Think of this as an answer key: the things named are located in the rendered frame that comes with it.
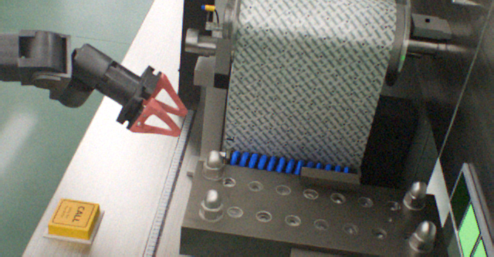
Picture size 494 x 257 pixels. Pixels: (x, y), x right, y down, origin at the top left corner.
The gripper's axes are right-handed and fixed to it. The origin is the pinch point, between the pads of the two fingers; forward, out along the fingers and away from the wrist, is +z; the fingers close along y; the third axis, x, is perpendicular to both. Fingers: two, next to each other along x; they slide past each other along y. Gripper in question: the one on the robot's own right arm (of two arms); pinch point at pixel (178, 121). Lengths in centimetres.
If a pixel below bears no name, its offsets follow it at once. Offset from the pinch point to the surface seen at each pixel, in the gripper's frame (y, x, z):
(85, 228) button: 12.9, -19.2, -3.6
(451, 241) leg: -14, 1, 65
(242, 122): -0.2, 6.6, 8.4
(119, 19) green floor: -241, -133, -13
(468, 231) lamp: 29, 29, 30
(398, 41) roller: -1.7, 33.1, 18.6
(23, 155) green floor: -110, -134, -17
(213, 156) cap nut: 7.4, 3.1, 6.3
